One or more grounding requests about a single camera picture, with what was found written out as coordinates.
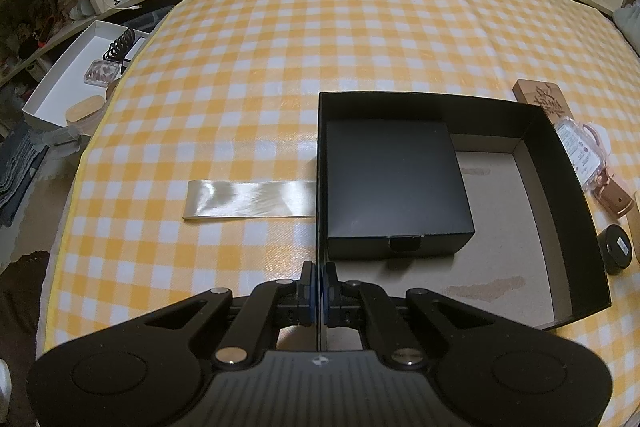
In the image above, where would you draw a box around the white satin ribbon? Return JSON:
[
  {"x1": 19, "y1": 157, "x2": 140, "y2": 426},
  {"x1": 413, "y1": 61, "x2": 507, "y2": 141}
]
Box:
[{"x1": 183, "y1": 180, "x2": 317, "y2": 220}]

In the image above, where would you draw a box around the yellow checkered tablecloth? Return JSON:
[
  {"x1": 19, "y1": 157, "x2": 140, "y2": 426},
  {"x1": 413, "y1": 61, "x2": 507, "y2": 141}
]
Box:
[{"x1": 41, "y1": 0, "x2": 640, "y2": 427}]

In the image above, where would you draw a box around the large black box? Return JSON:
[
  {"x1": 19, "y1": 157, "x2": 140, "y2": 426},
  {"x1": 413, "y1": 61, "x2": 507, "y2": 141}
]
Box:
[{"x1": 317, "y1": 91, "x2": 612, "y2": 329}]

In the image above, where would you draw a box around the pink eyelash curler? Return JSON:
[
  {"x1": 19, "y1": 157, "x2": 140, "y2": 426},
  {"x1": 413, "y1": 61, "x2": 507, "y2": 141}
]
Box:
[{"x1": 582, "y1": 122, "x2": 634, "y2": 219}]

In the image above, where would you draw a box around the pink patterned small case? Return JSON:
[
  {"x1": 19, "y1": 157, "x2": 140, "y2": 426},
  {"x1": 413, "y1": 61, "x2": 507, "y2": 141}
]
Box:
[{"x1": 84, "y1": 60, "x2": 122, "y2": 89}]

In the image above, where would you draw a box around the carved wooden square coaster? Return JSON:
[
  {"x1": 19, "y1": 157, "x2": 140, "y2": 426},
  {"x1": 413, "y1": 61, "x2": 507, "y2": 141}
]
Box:
[{"x1": 512, "y1": 79, "x2": 574, "y2": 124}]

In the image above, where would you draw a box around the small black box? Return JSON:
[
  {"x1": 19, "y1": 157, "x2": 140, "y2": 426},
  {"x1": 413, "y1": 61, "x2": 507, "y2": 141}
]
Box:
[{"x1": 324, "y1": 119, "x2": 475, "y2": 260}]

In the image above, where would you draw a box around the black round jar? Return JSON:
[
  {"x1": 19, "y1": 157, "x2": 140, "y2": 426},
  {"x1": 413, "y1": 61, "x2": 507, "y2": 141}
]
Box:
[{"x1": 598, "y1": 225, "x2": 632, "y2": 275}]

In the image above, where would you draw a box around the wooden oval piece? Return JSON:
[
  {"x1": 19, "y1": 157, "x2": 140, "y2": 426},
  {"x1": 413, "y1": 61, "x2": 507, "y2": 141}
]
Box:
[{"x1": 65, "y1": 95, "x2": 106, "y2": 124}]

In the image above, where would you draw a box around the black spiral hair tie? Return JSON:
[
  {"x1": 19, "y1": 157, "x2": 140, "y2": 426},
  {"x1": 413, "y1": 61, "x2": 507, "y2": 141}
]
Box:
[{"x1": 102, "y1": 26, "x2": 138, "y2": 65}]

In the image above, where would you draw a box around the clear plastic square case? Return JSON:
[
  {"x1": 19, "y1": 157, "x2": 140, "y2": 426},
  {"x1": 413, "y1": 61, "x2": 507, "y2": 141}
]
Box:
[{"x1": 554, "y1": 117, "x2": 606, "y2": 192}]

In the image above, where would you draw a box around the folded denim cloth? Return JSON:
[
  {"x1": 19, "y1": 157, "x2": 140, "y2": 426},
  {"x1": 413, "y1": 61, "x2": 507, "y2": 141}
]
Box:
[{"x1": 0, "y1": 121, "x2": 48, "y2": 227}]

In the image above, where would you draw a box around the white shallow box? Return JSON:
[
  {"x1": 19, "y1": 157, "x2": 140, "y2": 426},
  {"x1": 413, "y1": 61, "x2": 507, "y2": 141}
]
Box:
[{"x1": 23, "y1": 22, "x2": 126, "y2": 131}]

